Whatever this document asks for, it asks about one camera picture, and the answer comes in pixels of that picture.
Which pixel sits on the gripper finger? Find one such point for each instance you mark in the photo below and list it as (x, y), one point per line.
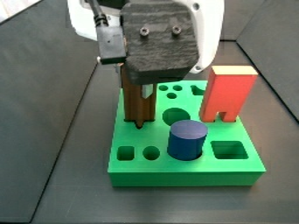
(147, 90)

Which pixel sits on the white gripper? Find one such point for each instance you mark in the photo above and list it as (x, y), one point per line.
(207, 19)

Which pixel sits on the brown star prism block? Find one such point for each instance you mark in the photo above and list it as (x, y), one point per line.
(139, 108)

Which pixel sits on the blue cylinder block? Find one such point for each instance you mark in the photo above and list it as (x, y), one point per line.
(186, 140)

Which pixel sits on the red arch block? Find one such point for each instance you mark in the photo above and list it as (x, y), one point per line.
(230, 84)

